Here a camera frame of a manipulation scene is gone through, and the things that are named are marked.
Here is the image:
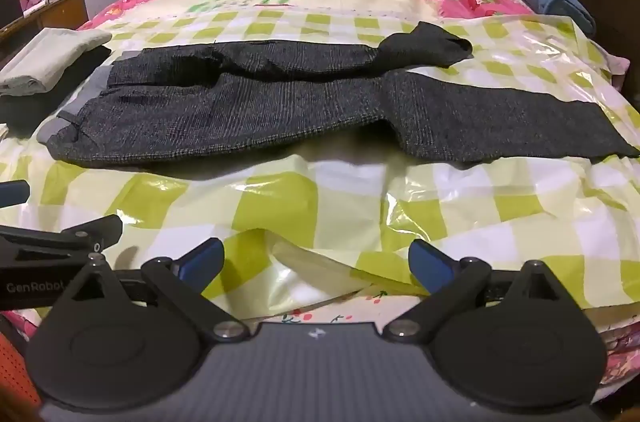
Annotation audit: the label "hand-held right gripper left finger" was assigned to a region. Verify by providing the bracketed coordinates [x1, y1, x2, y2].
[50, 238, 250, 343]

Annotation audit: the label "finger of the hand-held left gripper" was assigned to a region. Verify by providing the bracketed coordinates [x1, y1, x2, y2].
[0, 216, 123, 270]
[0, 181, 31, 205]

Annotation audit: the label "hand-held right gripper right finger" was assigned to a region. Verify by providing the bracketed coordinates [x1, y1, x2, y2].
[382, 239, 583, 339]

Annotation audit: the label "dark grey pants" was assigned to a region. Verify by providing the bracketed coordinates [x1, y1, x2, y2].
[37, 21, 640, 168]

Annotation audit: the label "orange mesh garment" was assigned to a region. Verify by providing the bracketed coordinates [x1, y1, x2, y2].
[0, 312, 43, 408]

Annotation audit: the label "black folded cloth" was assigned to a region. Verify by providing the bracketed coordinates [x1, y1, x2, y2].
[0, 45, 113, 138]

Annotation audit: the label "white cherry print sheet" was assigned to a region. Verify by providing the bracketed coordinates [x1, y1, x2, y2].
[0, 287, 640, 385]

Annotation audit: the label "green checked bed cover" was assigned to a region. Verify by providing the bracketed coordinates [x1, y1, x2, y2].
[0, 10, 640, 318]

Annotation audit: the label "beige folded cloth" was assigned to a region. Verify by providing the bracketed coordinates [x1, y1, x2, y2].
[0, 27, 113, 96]

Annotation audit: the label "wooden nightstand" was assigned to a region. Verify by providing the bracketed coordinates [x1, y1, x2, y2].
[0, 0, 88, 58]

